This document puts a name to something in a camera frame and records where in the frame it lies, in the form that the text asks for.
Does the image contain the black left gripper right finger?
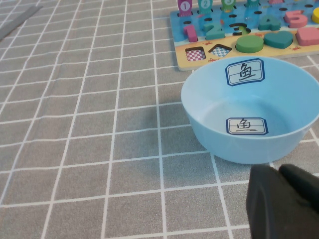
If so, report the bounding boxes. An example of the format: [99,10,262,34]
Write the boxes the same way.
[278,164,319,214]

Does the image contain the wooden number puzzle board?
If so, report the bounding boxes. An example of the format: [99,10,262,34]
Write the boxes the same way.
[169,0,319,72]

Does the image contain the grey metal strip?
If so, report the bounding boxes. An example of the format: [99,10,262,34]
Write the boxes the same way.
[0,5,43,42]

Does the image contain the teal heart piece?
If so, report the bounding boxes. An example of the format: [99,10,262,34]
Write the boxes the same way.
[263,30,294,49]

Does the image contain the pink trapezoid piece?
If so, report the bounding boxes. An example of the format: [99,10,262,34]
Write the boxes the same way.
[296,26,319,47]

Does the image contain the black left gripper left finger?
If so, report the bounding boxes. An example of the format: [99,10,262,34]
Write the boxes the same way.
[246,164,319,239]

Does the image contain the green circle piece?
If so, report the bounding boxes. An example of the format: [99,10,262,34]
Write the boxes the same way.
[235,34,265,53]

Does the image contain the pink number 5 piece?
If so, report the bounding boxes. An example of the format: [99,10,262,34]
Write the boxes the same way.
[285,9,309,29]

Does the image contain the teal number 2 piece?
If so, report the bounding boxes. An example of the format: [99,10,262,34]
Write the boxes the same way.
[203,21,226,40]

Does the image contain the magenta number 1 piece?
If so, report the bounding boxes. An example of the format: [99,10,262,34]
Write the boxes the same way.
[183,24,199,42]

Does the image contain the grey checked tablecloth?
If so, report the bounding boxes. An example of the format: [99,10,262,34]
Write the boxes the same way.
[0,0,319,239]

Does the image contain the green fish piece 3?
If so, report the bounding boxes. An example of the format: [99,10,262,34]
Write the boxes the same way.
[220,0,236,12]

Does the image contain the teal fish piece 2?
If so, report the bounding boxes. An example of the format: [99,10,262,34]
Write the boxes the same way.
[198,0,214,15]

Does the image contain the light blue plastic bowl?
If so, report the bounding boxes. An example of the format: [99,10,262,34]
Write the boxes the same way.
[180,56,319,165]

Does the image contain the teal number 4 piece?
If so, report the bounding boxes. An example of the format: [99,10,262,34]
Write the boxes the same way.
[258,15,282,32]

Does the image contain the magenta fish piece 1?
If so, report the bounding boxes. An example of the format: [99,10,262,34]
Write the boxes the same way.
[177,0,194,17]

